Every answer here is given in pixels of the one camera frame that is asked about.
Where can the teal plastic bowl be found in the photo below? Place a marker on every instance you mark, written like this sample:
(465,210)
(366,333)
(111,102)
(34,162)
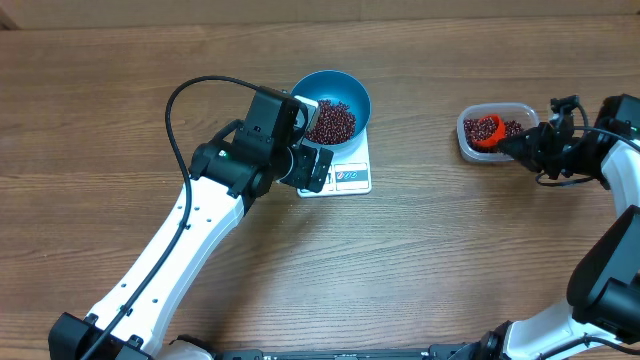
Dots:
(338,87)

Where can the white digital kitchen scale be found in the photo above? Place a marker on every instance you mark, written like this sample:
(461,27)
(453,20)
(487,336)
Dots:
(349,172)

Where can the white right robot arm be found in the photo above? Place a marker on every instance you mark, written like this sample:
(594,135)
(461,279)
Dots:
(601,307)

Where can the red beans in bowl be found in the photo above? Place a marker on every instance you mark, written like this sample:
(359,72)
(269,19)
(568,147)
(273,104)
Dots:
(336,124)

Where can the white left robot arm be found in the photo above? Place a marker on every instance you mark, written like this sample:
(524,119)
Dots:
(131,321)

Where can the clear plastic bean container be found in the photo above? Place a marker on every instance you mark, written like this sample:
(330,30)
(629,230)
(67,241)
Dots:
(519,112)

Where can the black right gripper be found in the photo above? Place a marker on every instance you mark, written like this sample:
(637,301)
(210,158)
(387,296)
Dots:
(534,143)

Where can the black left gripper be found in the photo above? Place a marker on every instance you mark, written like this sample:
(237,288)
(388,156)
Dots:
(306,160)

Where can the red plastic measuring scoop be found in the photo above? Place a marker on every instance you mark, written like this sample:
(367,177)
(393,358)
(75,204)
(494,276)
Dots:
(486,132)

